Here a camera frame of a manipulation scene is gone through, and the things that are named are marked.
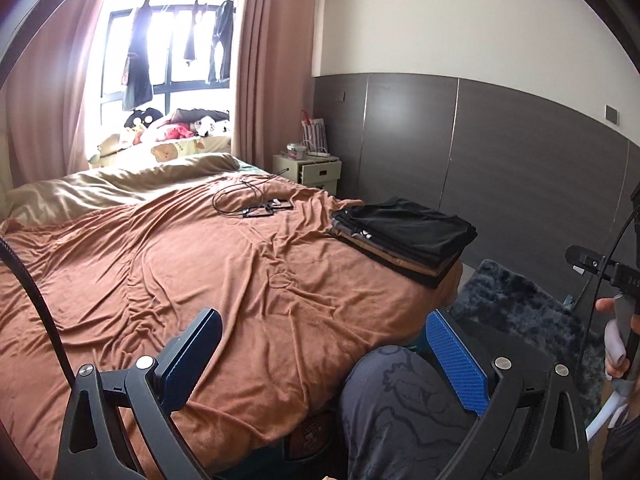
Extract stack of folded clothes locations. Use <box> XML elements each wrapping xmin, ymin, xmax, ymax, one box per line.
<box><xmin>330</xmin><ymin>197</ymin><xmax>477</xmax><ymax>288</ymax></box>

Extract dark clothes hanging at window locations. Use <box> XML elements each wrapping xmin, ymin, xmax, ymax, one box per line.
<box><xmin>122</xmin><ymin>0</ymin><xmax>235</xmax><ymax>110</ymax></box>

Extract person's right hand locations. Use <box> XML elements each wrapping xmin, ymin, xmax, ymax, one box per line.
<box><xmin>596</xmin><ymin>295</ymin><xmax>639</xmax><ymax>378</ymax></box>

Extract dark shaggy floor rug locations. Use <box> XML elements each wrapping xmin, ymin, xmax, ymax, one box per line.
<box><xmin>449</xmin><ymin>259</ymin><xmax>605</xmax><ymax>419</ymax></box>

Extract person's patterned trouser leg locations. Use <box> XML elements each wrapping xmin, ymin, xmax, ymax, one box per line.
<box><xmin>340</xmin><ymin>346</ymin><xmax>477</xmax><ymax>479</ymax></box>

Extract orange-brown bed blanket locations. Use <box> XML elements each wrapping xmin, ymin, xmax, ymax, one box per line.
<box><xmin>1</xmin><ymin>176</ymin><xmax>462</xmax><ymax>472</ymax></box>

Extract beige satin duvet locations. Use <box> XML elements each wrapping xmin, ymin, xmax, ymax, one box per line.
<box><xmin>1</xmin><ymin>153</ymin><xmax>241</xmax><ymax>226</ymax></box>

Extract stuffed toys on windowsill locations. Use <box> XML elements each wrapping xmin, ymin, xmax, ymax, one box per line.
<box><xmin>88</xmin><ymin>107</ymin><xmax>231</xmax><ymax>168</ymax></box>

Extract cream bedside table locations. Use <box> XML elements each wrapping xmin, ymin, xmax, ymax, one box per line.
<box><xmin>272</xmin><ymin>155</ymin><xmax>342</xmax><ymax>195</ymax></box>

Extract small tin on nightstand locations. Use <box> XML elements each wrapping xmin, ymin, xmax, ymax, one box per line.
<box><xmin>286</xmin><ymin>143</ymin><xmax>308</xmax><ymax>160</ymax></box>

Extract striped gift bag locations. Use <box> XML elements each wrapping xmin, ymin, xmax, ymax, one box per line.
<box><xmin>302</xmin><ymin>110</ymin><xmax>329</xmax><ymax>156</ymax></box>

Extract pink curtain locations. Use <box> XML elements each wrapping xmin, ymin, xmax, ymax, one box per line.
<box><xmin>231</xmin><ymin>0</ymin><xmax>317</xmax><ymax>170</ymax></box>

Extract black coiled cable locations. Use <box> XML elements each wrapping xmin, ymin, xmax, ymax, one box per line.
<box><xmin>211</xmin><ymin>173</ymin><xmax>281</xmax><ymax>217</ymax></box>

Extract black braided cable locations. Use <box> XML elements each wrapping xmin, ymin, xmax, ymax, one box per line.
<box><xmin>0</xmin><ymin>235</ymin><xmax>77</xmax><ymax>389</ymax></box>

